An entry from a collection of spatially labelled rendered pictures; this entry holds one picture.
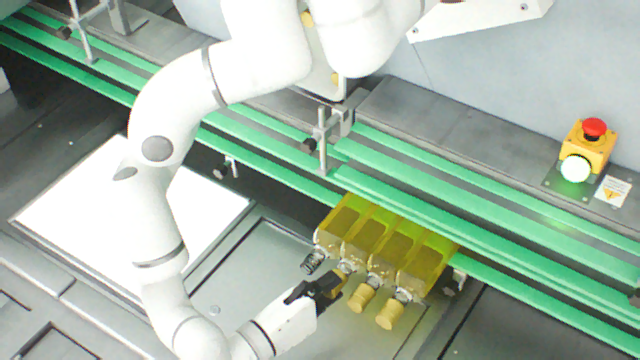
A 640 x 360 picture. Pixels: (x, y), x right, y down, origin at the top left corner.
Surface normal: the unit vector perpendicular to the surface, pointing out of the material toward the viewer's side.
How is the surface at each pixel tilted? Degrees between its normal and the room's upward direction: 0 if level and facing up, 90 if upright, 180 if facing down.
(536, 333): 89
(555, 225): 90
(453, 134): 90
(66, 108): 90
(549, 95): 0
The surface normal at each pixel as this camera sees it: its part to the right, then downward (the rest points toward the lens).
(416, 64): -0.56, 0.62
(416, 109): -0.03, -0.68
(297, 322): 0.65, 0.54
